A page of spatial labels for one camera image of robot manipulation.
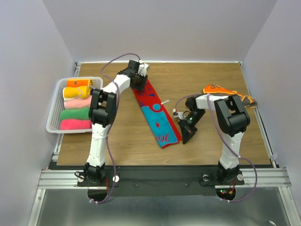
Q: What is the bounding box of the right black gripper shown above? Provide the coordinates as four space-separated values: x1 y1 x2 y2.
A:
177 109 206 144

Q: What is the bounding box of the teal red-trimmed towel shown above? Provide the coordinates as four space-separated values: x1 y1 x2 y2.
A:
133 81 182 148

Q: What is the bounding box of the yellow patterned towel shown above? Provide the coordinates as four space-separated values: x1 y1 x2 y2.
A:
63 86 91 99

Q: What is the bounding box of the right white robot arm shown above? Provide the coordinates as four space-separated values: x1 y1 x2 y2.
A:
173 94 250 184

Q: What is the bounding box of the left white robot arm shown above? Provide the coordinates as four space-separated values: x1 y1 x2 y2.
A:
83 60 150 186

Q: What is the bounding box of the green rolled towel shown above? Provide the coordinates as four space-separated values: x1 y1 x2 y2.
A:
60 107 89 121

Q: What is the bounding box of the orange rolled towel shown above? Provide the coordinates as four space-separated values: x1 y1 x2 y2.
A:
66 79 93 88

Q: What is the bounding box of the grey orange-trimmed towel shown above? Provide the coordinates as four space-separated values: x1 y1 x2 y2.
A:
202 84 257 108

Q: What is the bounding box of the light pink rolled towel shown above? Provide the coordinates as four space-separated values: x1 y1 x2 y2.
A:
64 95 92 110

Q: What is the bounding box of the hot pink rolled towel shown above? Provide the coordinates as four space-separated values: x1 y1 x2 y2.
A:
60 119 92 130

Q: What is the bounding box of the white plastic basket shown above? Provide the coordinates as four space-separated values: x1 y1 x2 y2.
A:
46 76 103 134

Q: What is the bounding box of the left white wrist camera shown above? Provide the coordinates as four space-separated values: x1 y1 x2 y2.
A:
138 60 150 76

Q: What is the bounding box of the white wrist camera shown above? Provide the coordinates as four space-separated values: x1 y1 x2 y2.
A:
173 108 185 120
138 60 150 76

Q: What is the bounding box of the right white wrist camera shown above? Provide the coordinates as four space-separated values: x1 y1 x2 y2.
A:
173 108 185 120

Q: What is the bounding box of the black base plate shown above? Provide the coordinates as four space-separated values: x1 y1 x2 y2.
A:
74 165 245 198

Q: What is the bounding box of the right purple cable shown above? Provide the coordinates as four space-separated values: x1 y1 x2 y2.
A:
175 94 258 203

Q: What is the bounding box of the aluminium frame rail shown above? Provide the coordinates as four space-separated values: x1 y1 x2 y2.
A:
38 170 78 189

